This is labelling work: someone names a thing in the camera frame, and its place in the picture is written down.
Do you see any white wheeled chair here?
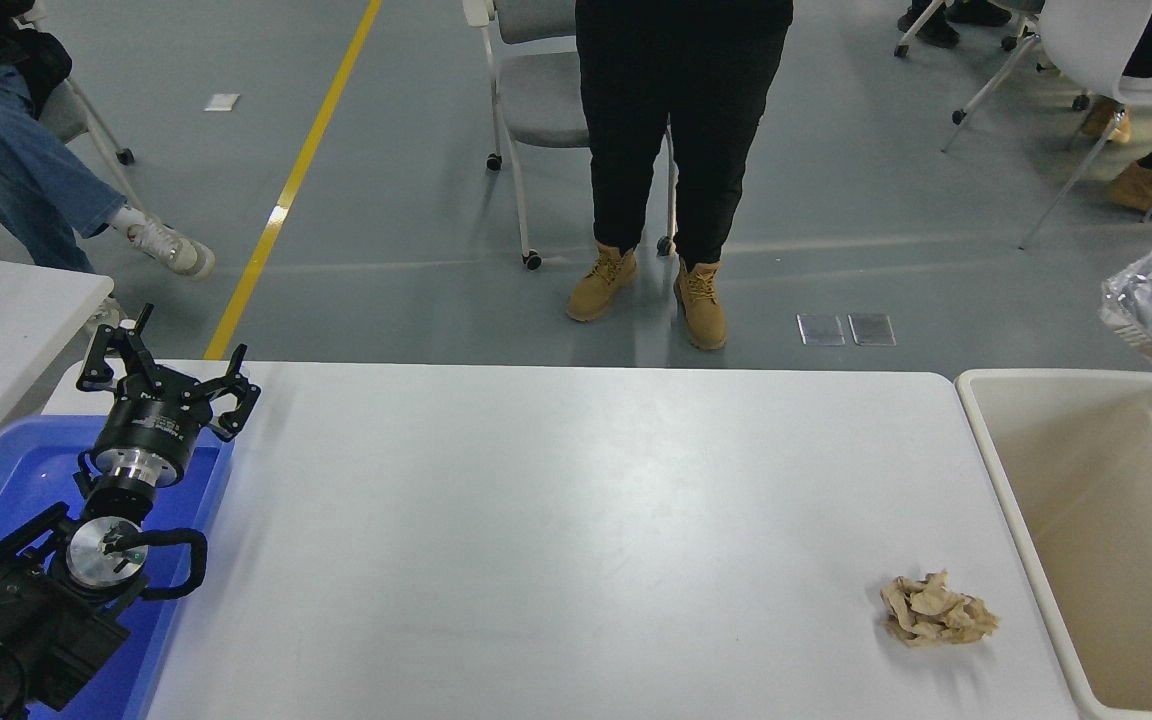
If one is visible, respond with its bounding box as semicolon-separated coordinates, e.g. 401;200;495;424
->
893;0;1093;129

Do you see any grey white-framed wheeled chair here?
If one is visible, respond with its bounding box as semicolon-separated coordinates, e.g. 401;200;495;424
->
464;0;679;271

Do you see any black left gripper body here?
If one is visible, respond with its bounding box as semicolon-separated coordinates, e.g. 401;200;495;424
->
91;385;209;473

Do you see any blue plastic tray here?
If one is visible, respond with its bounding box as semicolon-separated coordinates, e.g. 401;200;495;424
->
0;415;237;720

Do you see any large pale plastic bin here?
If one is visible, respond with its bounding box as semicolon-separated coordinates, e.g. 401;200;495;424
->
954;368;1152;720

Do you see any tan paper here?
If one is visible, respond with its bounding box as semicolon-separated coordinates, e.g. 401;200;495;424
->
880;570;1000;649

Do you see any white shell chair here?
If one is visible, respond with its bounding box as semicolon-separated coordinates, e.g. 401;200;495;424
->
941;0;1152;251

